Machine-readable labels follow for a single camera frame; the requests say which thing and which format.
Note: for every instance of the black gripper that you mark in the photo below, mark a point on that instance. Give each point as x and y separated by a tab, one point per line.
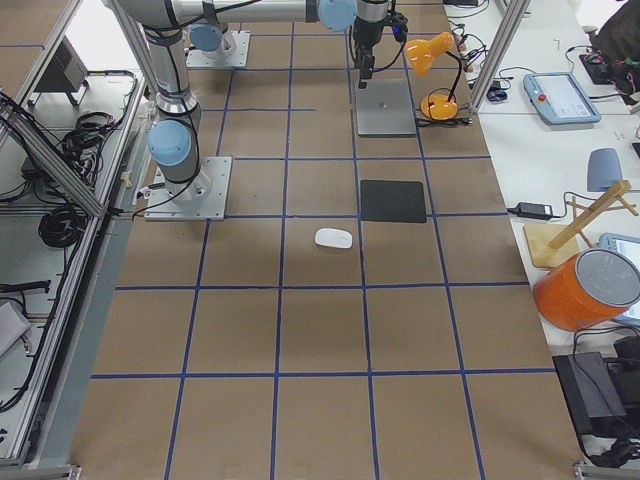
366	32

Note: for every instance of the white computer mouse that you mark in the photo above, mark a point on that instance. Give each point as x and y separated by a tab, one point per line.
333	238

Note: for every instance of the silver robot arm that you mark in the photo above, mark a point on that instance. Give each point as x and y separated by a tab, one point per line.
334	15
154	30

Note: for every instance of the black mousepad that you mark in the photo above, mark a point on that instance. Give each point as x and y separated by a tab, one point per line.
392	201

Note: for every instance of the grey mouse on desk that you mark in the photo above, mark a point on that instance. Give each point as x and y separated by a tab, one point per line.
603	169

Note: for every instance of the silver closed laptop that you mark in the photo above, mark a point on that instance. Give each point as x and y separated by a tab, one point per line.
384	108

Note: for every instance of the orange desk lamp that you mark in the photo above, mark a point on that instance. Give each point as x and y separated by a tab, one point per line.
421	55

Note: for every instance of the black power adapter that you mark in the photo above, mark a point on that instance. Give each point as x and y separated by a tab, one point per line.
534	210

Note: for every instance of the wooden stand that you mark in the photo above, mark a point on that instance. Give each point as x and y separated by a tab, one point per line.
549	245

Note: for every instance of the grey metal box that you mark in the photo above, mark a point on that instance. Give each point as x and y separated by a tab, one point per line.
66	74

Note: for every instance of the orange cylindrical bucket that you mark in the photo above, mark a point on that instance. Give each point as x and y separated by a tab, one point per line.
575	295

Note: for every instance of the black box on desk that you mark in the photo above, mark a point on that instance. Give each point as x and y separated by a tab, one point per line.
593	402

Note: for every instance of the aluminium frame post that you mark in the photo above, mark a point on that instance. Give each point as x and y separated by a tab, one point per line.
505	33

